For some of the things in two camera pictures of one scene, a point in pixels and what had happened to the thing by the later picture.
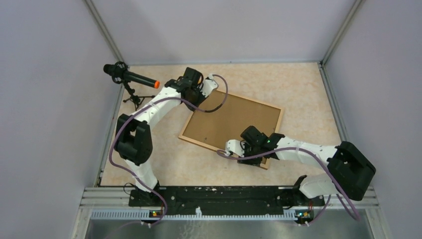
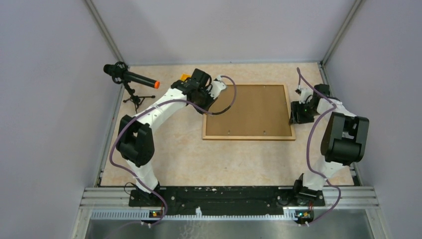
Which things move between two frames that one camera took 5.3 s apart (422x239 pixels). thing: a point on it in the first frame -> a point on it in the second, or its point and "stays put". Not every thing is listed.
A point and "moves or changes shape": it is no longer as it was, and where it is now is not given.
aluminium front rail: (114, 203) stays put
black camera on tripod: (120, 73) stays put
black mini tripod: (135, 99) stays put
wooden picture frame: (215, 128) moves or changes shape
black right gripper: (256, 162) -> (296, 117)
